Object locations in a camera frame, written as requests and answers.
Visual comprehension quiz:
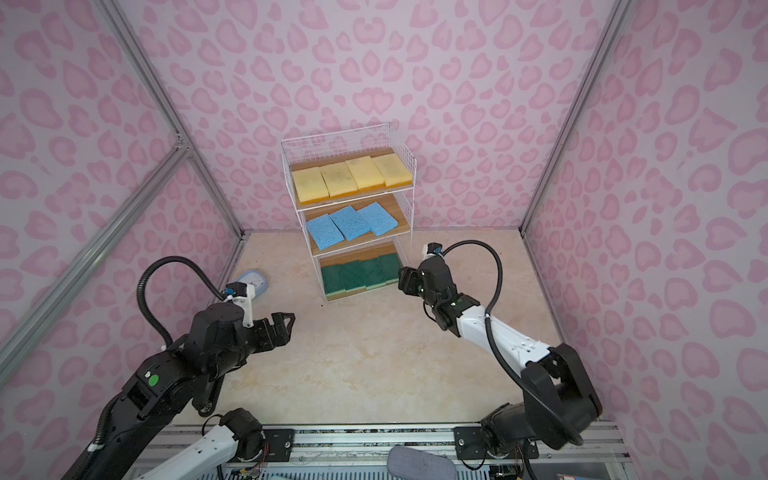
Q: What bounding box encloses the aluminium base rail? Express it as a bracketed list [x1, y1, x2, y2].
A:
[126, 421, 639, 479]

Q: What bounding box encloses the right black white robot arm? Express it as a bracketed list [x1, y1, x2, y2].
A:
[398, 255, 603, 457]

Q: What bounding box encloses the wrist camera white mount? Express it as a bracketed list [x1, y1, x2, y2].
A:
[224, 282, 256, 328]
[422, 242, 443, 260]

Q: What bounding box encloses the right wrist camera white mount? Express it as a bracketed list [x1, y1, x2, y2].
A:
[422, 242, 443, 260]

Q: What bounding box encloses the grey oval pad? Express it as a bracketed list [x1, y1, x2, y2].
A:
[386, 446, 458, 480]

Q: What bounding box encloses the right black corrugated cable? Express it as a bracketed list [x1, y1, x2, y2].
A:
[440, 239, 584, 446]

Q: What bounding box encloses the light blue square clock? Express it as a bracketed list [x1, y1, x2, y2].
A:
[237, 270, 269, 297]

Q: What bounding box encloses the green sponge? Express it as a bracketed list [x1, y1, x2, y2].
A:
[321, 265, 346, 297]
[378, 253, 402, 285]
[340, 261, 366, 292]
[361, 258, 387, 290]

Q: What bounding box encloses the yellow sponge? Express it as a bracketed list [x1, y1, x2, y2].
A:
[319, 162, 358, 198]
[372, 153, 413, 188]
[345, 156, 385, 191]
[291, 167, 330, 204]

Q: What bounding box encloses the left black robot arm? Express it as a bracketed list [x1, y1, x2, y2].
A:
[64, 302, 296, 479]

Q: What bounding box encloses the left black corrugated cable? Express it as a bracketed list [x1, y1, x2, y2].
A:
[136, 256, 229, 349]

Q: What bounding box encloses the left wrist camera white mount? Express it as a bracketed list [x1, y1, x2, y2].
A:
[224, 282, 256, 328]

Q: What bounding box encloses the white wire wooden shelf rack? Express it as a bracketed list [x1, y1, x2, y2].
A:
[280, 123, 417, 302]

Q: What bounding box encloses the left diagonal aluminium frame bar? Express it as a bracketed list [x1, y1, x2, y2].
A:
[1, 141, 189, 385]

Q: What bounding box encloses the blue sponge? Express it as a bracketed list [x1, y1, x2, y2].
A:
[307, 214, 345, 250]
[357, 202, 399, 237]
[329, 206, 370, 241]

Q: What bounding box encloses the black corrugated cable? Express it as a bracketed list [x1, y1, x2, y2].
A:
[136, 256, 229, 349]
[440, 239, 584, 446]

